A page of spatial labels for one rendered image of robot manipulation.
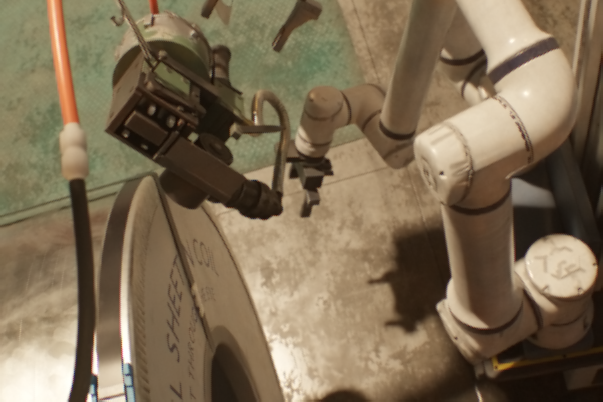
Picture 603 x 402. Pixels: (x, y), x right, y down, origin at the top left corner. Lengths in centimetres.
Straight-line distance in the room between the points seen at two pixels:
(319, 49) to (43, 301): 201
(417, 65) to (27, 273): 89
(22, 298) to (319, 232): 154
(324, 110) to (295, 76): 110
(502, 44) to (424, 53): 43
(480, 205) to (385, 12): 188
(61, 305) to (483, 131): 65
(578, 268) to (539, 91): 60
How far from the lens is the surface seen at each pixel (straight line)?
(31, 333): 115
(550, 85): 123
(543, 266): 173
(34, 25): 358
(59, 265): 121
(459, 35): 193
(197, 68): 119
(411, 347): 241
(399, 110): 177
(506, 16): 126
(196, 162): 109
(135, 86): 108
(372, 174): 266
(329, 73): 292
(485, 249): 138
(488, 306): 158
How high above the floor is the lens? 228
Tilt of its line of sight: 58 degrees down
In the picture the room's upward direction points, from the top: 23 degrees counter-clockwise
